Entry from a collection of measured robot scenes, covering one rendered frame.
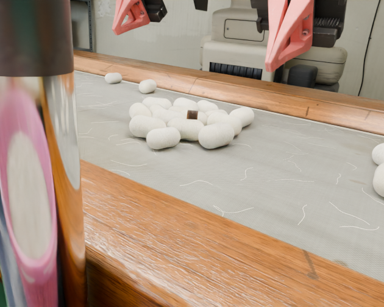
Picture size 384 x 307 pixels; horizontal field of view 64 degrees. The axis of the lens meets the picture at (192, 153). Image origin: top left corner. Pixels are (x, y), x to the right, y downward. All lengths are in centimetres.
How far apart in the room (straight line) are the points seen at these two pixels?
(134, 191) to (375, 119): 34
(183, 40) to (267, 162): 242
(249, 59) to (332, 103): 51
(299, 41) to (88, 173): 30
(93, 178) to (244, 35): 84
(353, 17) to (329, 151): 203
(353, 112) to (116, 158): 30
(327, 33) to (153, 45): 247
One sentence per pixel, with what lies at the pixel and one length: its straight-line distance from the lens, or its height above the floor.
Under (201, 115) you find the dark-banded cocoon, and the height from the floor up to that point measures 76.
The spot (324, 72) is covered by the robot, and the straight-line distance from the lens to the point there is 118.
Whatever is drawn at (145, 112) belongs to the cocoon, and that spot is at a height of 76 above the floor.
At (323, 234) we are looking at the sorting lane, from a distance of 19.
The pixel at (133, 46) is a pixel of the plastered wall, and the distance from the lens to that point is 294.
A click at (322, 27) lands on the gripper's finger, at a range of 41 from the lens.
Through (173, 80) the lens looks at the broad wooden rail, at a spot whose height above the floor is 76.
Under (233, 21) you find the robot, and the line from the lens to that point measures 98.
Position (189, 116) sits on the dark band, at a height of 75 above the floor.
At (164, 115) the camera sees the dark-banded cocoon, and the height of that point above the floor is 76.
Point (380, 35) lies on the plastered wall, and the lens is 233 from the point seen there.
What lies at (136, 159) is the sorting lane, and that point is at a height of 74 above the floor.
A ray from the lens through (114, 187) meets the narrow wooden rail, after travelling 16.
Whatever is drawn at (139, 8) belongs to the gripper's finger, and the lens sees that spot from 66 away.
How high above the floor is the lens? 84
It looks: 22 degrees down
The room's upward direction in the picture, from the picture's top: 5 degrees clockwise
